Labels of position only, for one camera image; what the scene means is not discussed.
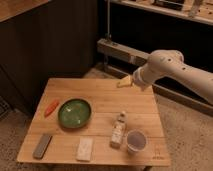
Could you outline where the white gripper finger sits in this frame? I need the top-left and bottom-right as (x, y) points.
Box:
(141, 85), (148, 91)

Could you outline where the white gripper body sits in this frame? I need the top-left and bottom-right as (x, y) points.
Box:
(132, 67), (151, 88)

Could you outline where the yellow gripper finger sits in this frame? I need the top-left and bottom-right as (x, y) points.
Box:
(117, 75), (133, 88)

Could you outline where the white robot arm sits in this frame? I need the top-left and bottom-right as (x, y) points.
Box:
(117, 50), (213, 105)

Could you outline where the small clear bottle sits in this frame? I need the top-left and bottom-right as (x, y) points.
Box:
(110, 111), (126, 149)

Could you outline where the wooden table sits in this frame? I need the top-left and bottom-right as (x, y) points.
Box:
(17, 78), (170, 166)

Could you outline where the clear plastic cup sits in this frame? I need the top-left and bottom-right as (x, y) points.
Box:
(126, 130), (146, 155)

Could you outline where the green round bowl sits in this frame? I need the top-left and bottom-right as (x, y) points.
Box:
(58, 98), (92, 129)

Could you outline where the white rectangular block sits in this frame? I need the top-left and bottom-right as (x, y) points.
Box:
(76, 138), (93, 161)

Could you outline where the orange carrot toy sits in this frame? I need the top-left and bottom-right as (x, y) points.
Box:
(44, 100), (59, 117)

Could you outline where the wooden shelf with items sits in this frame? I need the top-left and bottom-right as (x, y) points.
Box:
(111, 0), (213, 26)

